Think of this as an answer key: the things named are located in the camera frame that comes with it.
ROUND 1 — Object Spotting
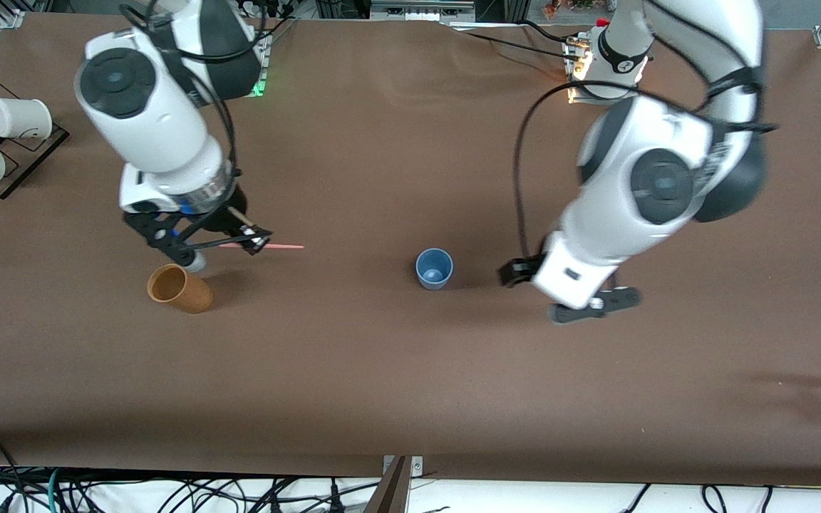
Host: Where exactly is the blue cup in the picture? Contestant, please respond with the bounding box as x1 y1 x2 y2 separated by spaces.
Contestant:
415 248 454 291

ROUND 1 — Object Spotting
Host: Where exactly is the brown cup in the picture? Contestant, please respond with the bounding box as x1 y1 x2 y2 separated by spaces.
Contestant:
147 264 214 315

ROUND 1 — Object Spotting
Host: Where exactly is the black cup rack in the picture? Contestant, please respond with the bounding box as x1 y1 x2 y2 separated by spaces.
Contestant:
0 64 71 200

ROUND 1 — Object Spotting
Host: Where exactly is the white cup with face print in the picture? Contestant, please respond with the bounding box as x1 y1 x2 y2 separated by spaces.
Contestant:
0 98 53 140

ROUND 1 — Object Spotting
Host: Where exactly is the brown table cover sheet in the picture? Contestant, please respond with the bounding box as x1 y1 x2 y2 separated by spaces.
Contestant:
0 11 821 489

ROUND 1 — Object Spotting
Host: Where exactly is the colourful background item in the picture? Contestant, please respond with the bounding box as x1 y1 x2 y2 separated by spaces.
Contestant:
542 0 597 19

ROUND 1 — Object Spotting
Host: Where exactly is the grey metal device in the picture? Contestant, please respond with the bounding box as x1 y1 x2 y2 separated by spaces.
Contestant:
370 0 475 22

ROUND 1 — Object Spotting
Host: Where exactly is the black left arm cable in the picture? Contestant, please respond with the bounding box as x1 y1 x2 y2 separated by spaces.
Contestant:
514 0 779 266

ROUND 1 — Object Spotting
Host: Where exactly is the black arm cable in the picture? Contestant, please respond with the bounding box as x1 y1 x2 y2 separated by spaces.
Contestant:
514 0 779 266
118 0 270 182

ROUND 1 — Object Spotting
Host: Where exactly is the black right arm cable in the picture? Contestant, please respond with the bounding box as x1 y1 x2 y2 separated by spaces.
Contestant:
118 0 270 182

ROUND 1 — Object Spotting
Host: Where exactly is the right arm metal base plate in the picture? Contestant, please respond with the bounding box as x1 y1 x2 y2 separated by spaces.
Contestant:
250 28 270 98

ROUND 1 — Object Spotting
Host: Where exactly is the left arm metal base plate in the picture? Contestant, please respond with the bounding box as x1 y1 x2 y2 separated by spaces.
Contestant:
566 36 600 106

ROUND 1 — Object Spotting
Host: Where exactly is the black right base cable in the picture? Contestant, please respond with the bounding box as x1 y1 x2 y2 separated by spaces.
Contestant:
259 16 299 40

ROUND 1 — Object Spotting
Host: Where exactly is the small metal table bracket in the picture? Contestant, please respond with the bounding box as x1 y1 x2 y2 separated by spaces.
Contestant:
382 456 424 480

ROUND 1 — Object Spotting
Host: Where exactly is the long black table cable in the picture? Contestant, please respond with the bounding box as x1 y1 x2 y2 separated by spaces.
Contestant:
446 26 586 63

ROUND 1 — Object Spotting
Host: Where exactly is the short black table cable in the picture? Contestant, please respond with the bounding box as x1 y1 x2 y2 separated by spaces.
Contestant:
521 19 575 45

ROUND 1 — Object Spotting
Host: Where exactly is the teal floor cable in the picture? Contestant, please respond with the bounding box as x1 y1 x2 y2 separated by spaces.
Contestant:
44 467 63 513

